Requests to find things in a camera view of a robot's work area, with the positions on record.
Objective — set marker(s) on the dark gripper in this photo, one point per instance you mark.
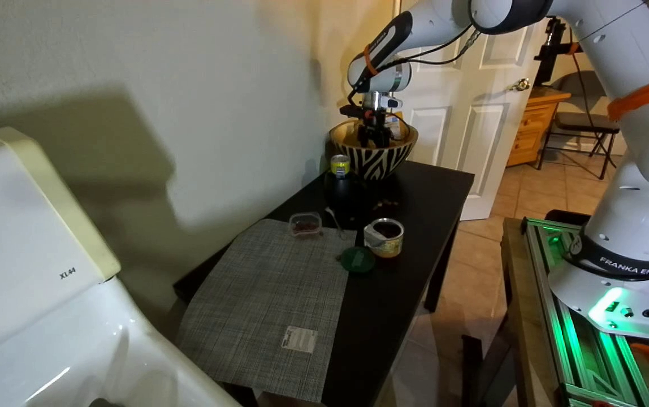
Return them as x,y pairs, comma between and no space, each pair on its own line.
374,102

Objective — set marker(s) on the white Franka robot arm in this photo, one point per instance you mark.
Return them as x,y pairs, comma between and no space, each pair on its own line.
640,211

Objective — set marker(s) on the zebra pattern wooden bowl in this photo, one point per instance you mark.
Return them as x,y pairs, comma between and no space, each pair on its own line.
376,163

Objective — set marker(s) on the dark bottle yellow cap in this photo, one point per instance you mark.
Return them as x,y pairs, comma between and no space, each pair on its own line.
340,188

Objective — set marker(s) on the grey checked towel mat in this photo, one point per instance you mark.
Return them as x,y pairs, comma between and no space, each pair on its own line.
262,302

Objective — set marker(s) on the white panel door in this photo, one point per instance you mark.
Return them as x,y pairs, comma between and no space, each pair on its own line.
481,114

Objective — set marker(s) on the small ceramic mug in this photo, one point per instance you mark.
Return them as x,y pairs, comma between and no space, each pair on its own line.
382,240

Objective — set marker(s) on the small clear plastic container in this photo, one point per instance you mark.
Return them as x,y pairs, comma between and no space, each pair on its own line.
306,225

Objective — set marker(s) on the brass door knob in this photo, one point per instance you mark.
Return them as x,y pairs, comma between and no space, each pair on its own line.
521,84

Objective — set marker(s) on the black side table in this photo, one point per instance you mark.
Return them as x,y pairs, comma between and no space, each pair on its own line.
405,285

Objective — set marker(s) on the black tripod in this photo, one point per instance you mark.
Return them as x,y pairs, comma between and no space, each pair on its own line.
551,46

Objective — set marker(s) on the black folding chair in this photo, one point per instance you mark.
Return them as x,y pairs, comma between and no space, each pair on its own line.
586,126

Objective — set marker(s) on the white label patch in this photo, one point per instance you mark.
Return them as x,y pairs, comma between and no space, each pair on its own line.
299,340

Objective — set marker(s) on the white gas stove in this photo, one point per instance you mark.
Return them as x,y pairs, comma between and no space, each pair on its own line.
30,285

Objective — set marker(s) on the aluminium robot stand frame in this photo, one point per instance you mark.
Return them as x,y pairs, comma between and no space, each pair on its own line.
564,340

